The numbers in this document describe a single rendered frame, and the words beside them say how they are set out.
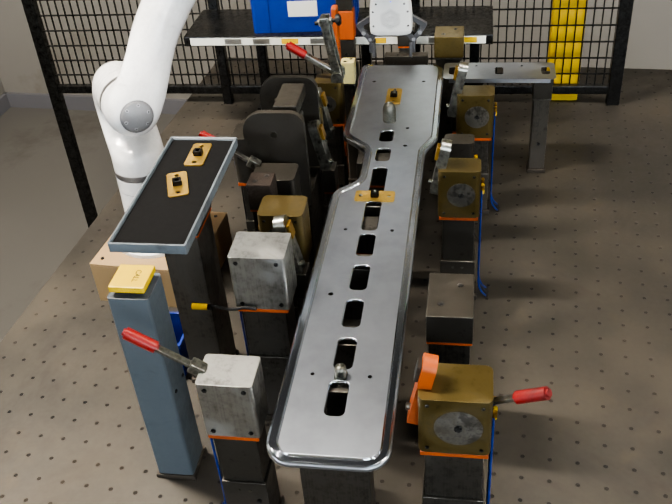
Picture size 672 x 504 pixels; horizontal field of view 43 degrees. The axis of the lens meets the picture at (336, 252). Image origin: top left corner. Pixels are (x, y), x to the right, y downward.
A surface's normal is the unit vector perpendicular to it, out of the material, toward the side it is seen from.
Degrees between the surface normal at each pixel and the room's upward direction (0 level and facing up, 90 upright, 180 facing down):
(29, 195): 0
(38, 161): 0
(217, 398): 90
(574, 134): 0
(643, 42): 90
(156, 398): 90
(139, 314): 90
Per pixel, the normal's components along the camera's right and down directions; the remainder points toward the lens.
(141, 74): 0.48, 0.01
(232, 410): -0.14, 0.60
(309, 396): -0.07, -0.80
